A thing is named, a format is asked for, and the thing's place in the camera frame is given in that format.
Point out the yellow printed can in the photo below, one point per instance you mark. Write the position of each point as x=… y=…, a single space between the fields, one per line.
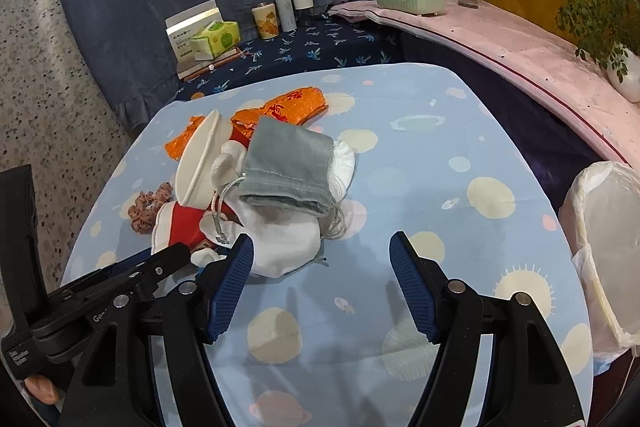
x=265 y=22

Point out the green plant in white pot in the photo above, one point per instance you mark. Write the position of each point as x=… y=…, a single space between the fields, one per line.
x=590 y=7

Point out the dark purple cloth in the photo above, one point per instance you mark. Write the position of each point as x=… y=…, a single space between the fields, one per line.
x=525 y=132

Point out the person's left hand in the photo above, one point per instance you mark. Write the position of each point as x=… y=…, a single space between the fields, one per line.
x=42 y=391

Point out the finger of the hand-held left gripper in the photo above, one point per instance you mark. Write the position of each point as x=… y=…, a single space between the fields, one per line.
x=150 y=268

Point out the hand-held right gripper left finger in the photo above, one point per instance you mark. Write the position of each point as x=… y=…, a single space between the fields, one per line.
x=231 y=287

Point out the open white cardboard box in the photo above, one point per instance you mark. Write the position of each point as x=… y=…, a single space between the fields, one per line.
x=181 y=43

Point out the ruffled white cloth cover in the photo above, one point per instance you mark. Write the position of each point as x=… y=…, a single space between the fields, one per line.
x=342 y=167

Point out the red and white cloth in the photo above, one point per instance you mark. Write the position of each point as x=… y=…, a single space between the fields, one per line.
x=180 y=222

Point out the pink cloth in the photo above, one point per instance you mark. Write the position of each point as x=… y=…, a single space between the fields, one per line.
x=525 y=57

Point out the brown spotted hair scrunchie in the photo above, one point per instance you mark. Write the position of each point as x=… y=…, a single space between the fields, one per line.
x=147 y=209

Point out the navy palm print cloth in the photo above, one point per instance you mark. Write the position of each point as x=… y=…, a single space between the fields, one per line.
x=310 y=52

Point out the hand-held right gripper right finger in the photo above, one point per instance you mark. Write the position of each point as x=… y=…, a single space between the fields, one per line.
x=412 y=287

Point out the bin with white plastic liner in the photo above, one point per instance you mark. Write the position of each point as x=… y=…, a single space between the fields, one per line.
x=610 y=232

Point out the grey tube bottle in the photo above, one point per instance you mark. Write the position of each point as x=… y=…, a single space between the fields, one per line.
x=284 y=9

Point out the orange printed plastic bag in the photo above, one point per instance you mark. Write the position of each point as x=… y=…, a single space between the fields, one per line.
x=295 y=104

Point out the green tissue pack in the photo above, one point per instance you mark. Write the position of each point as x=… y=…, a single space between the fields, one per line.
x=215 y=39

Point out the blue planet print tablecloth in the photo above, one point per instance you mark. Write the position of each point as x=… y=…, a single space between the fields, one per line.
x=400 y=157

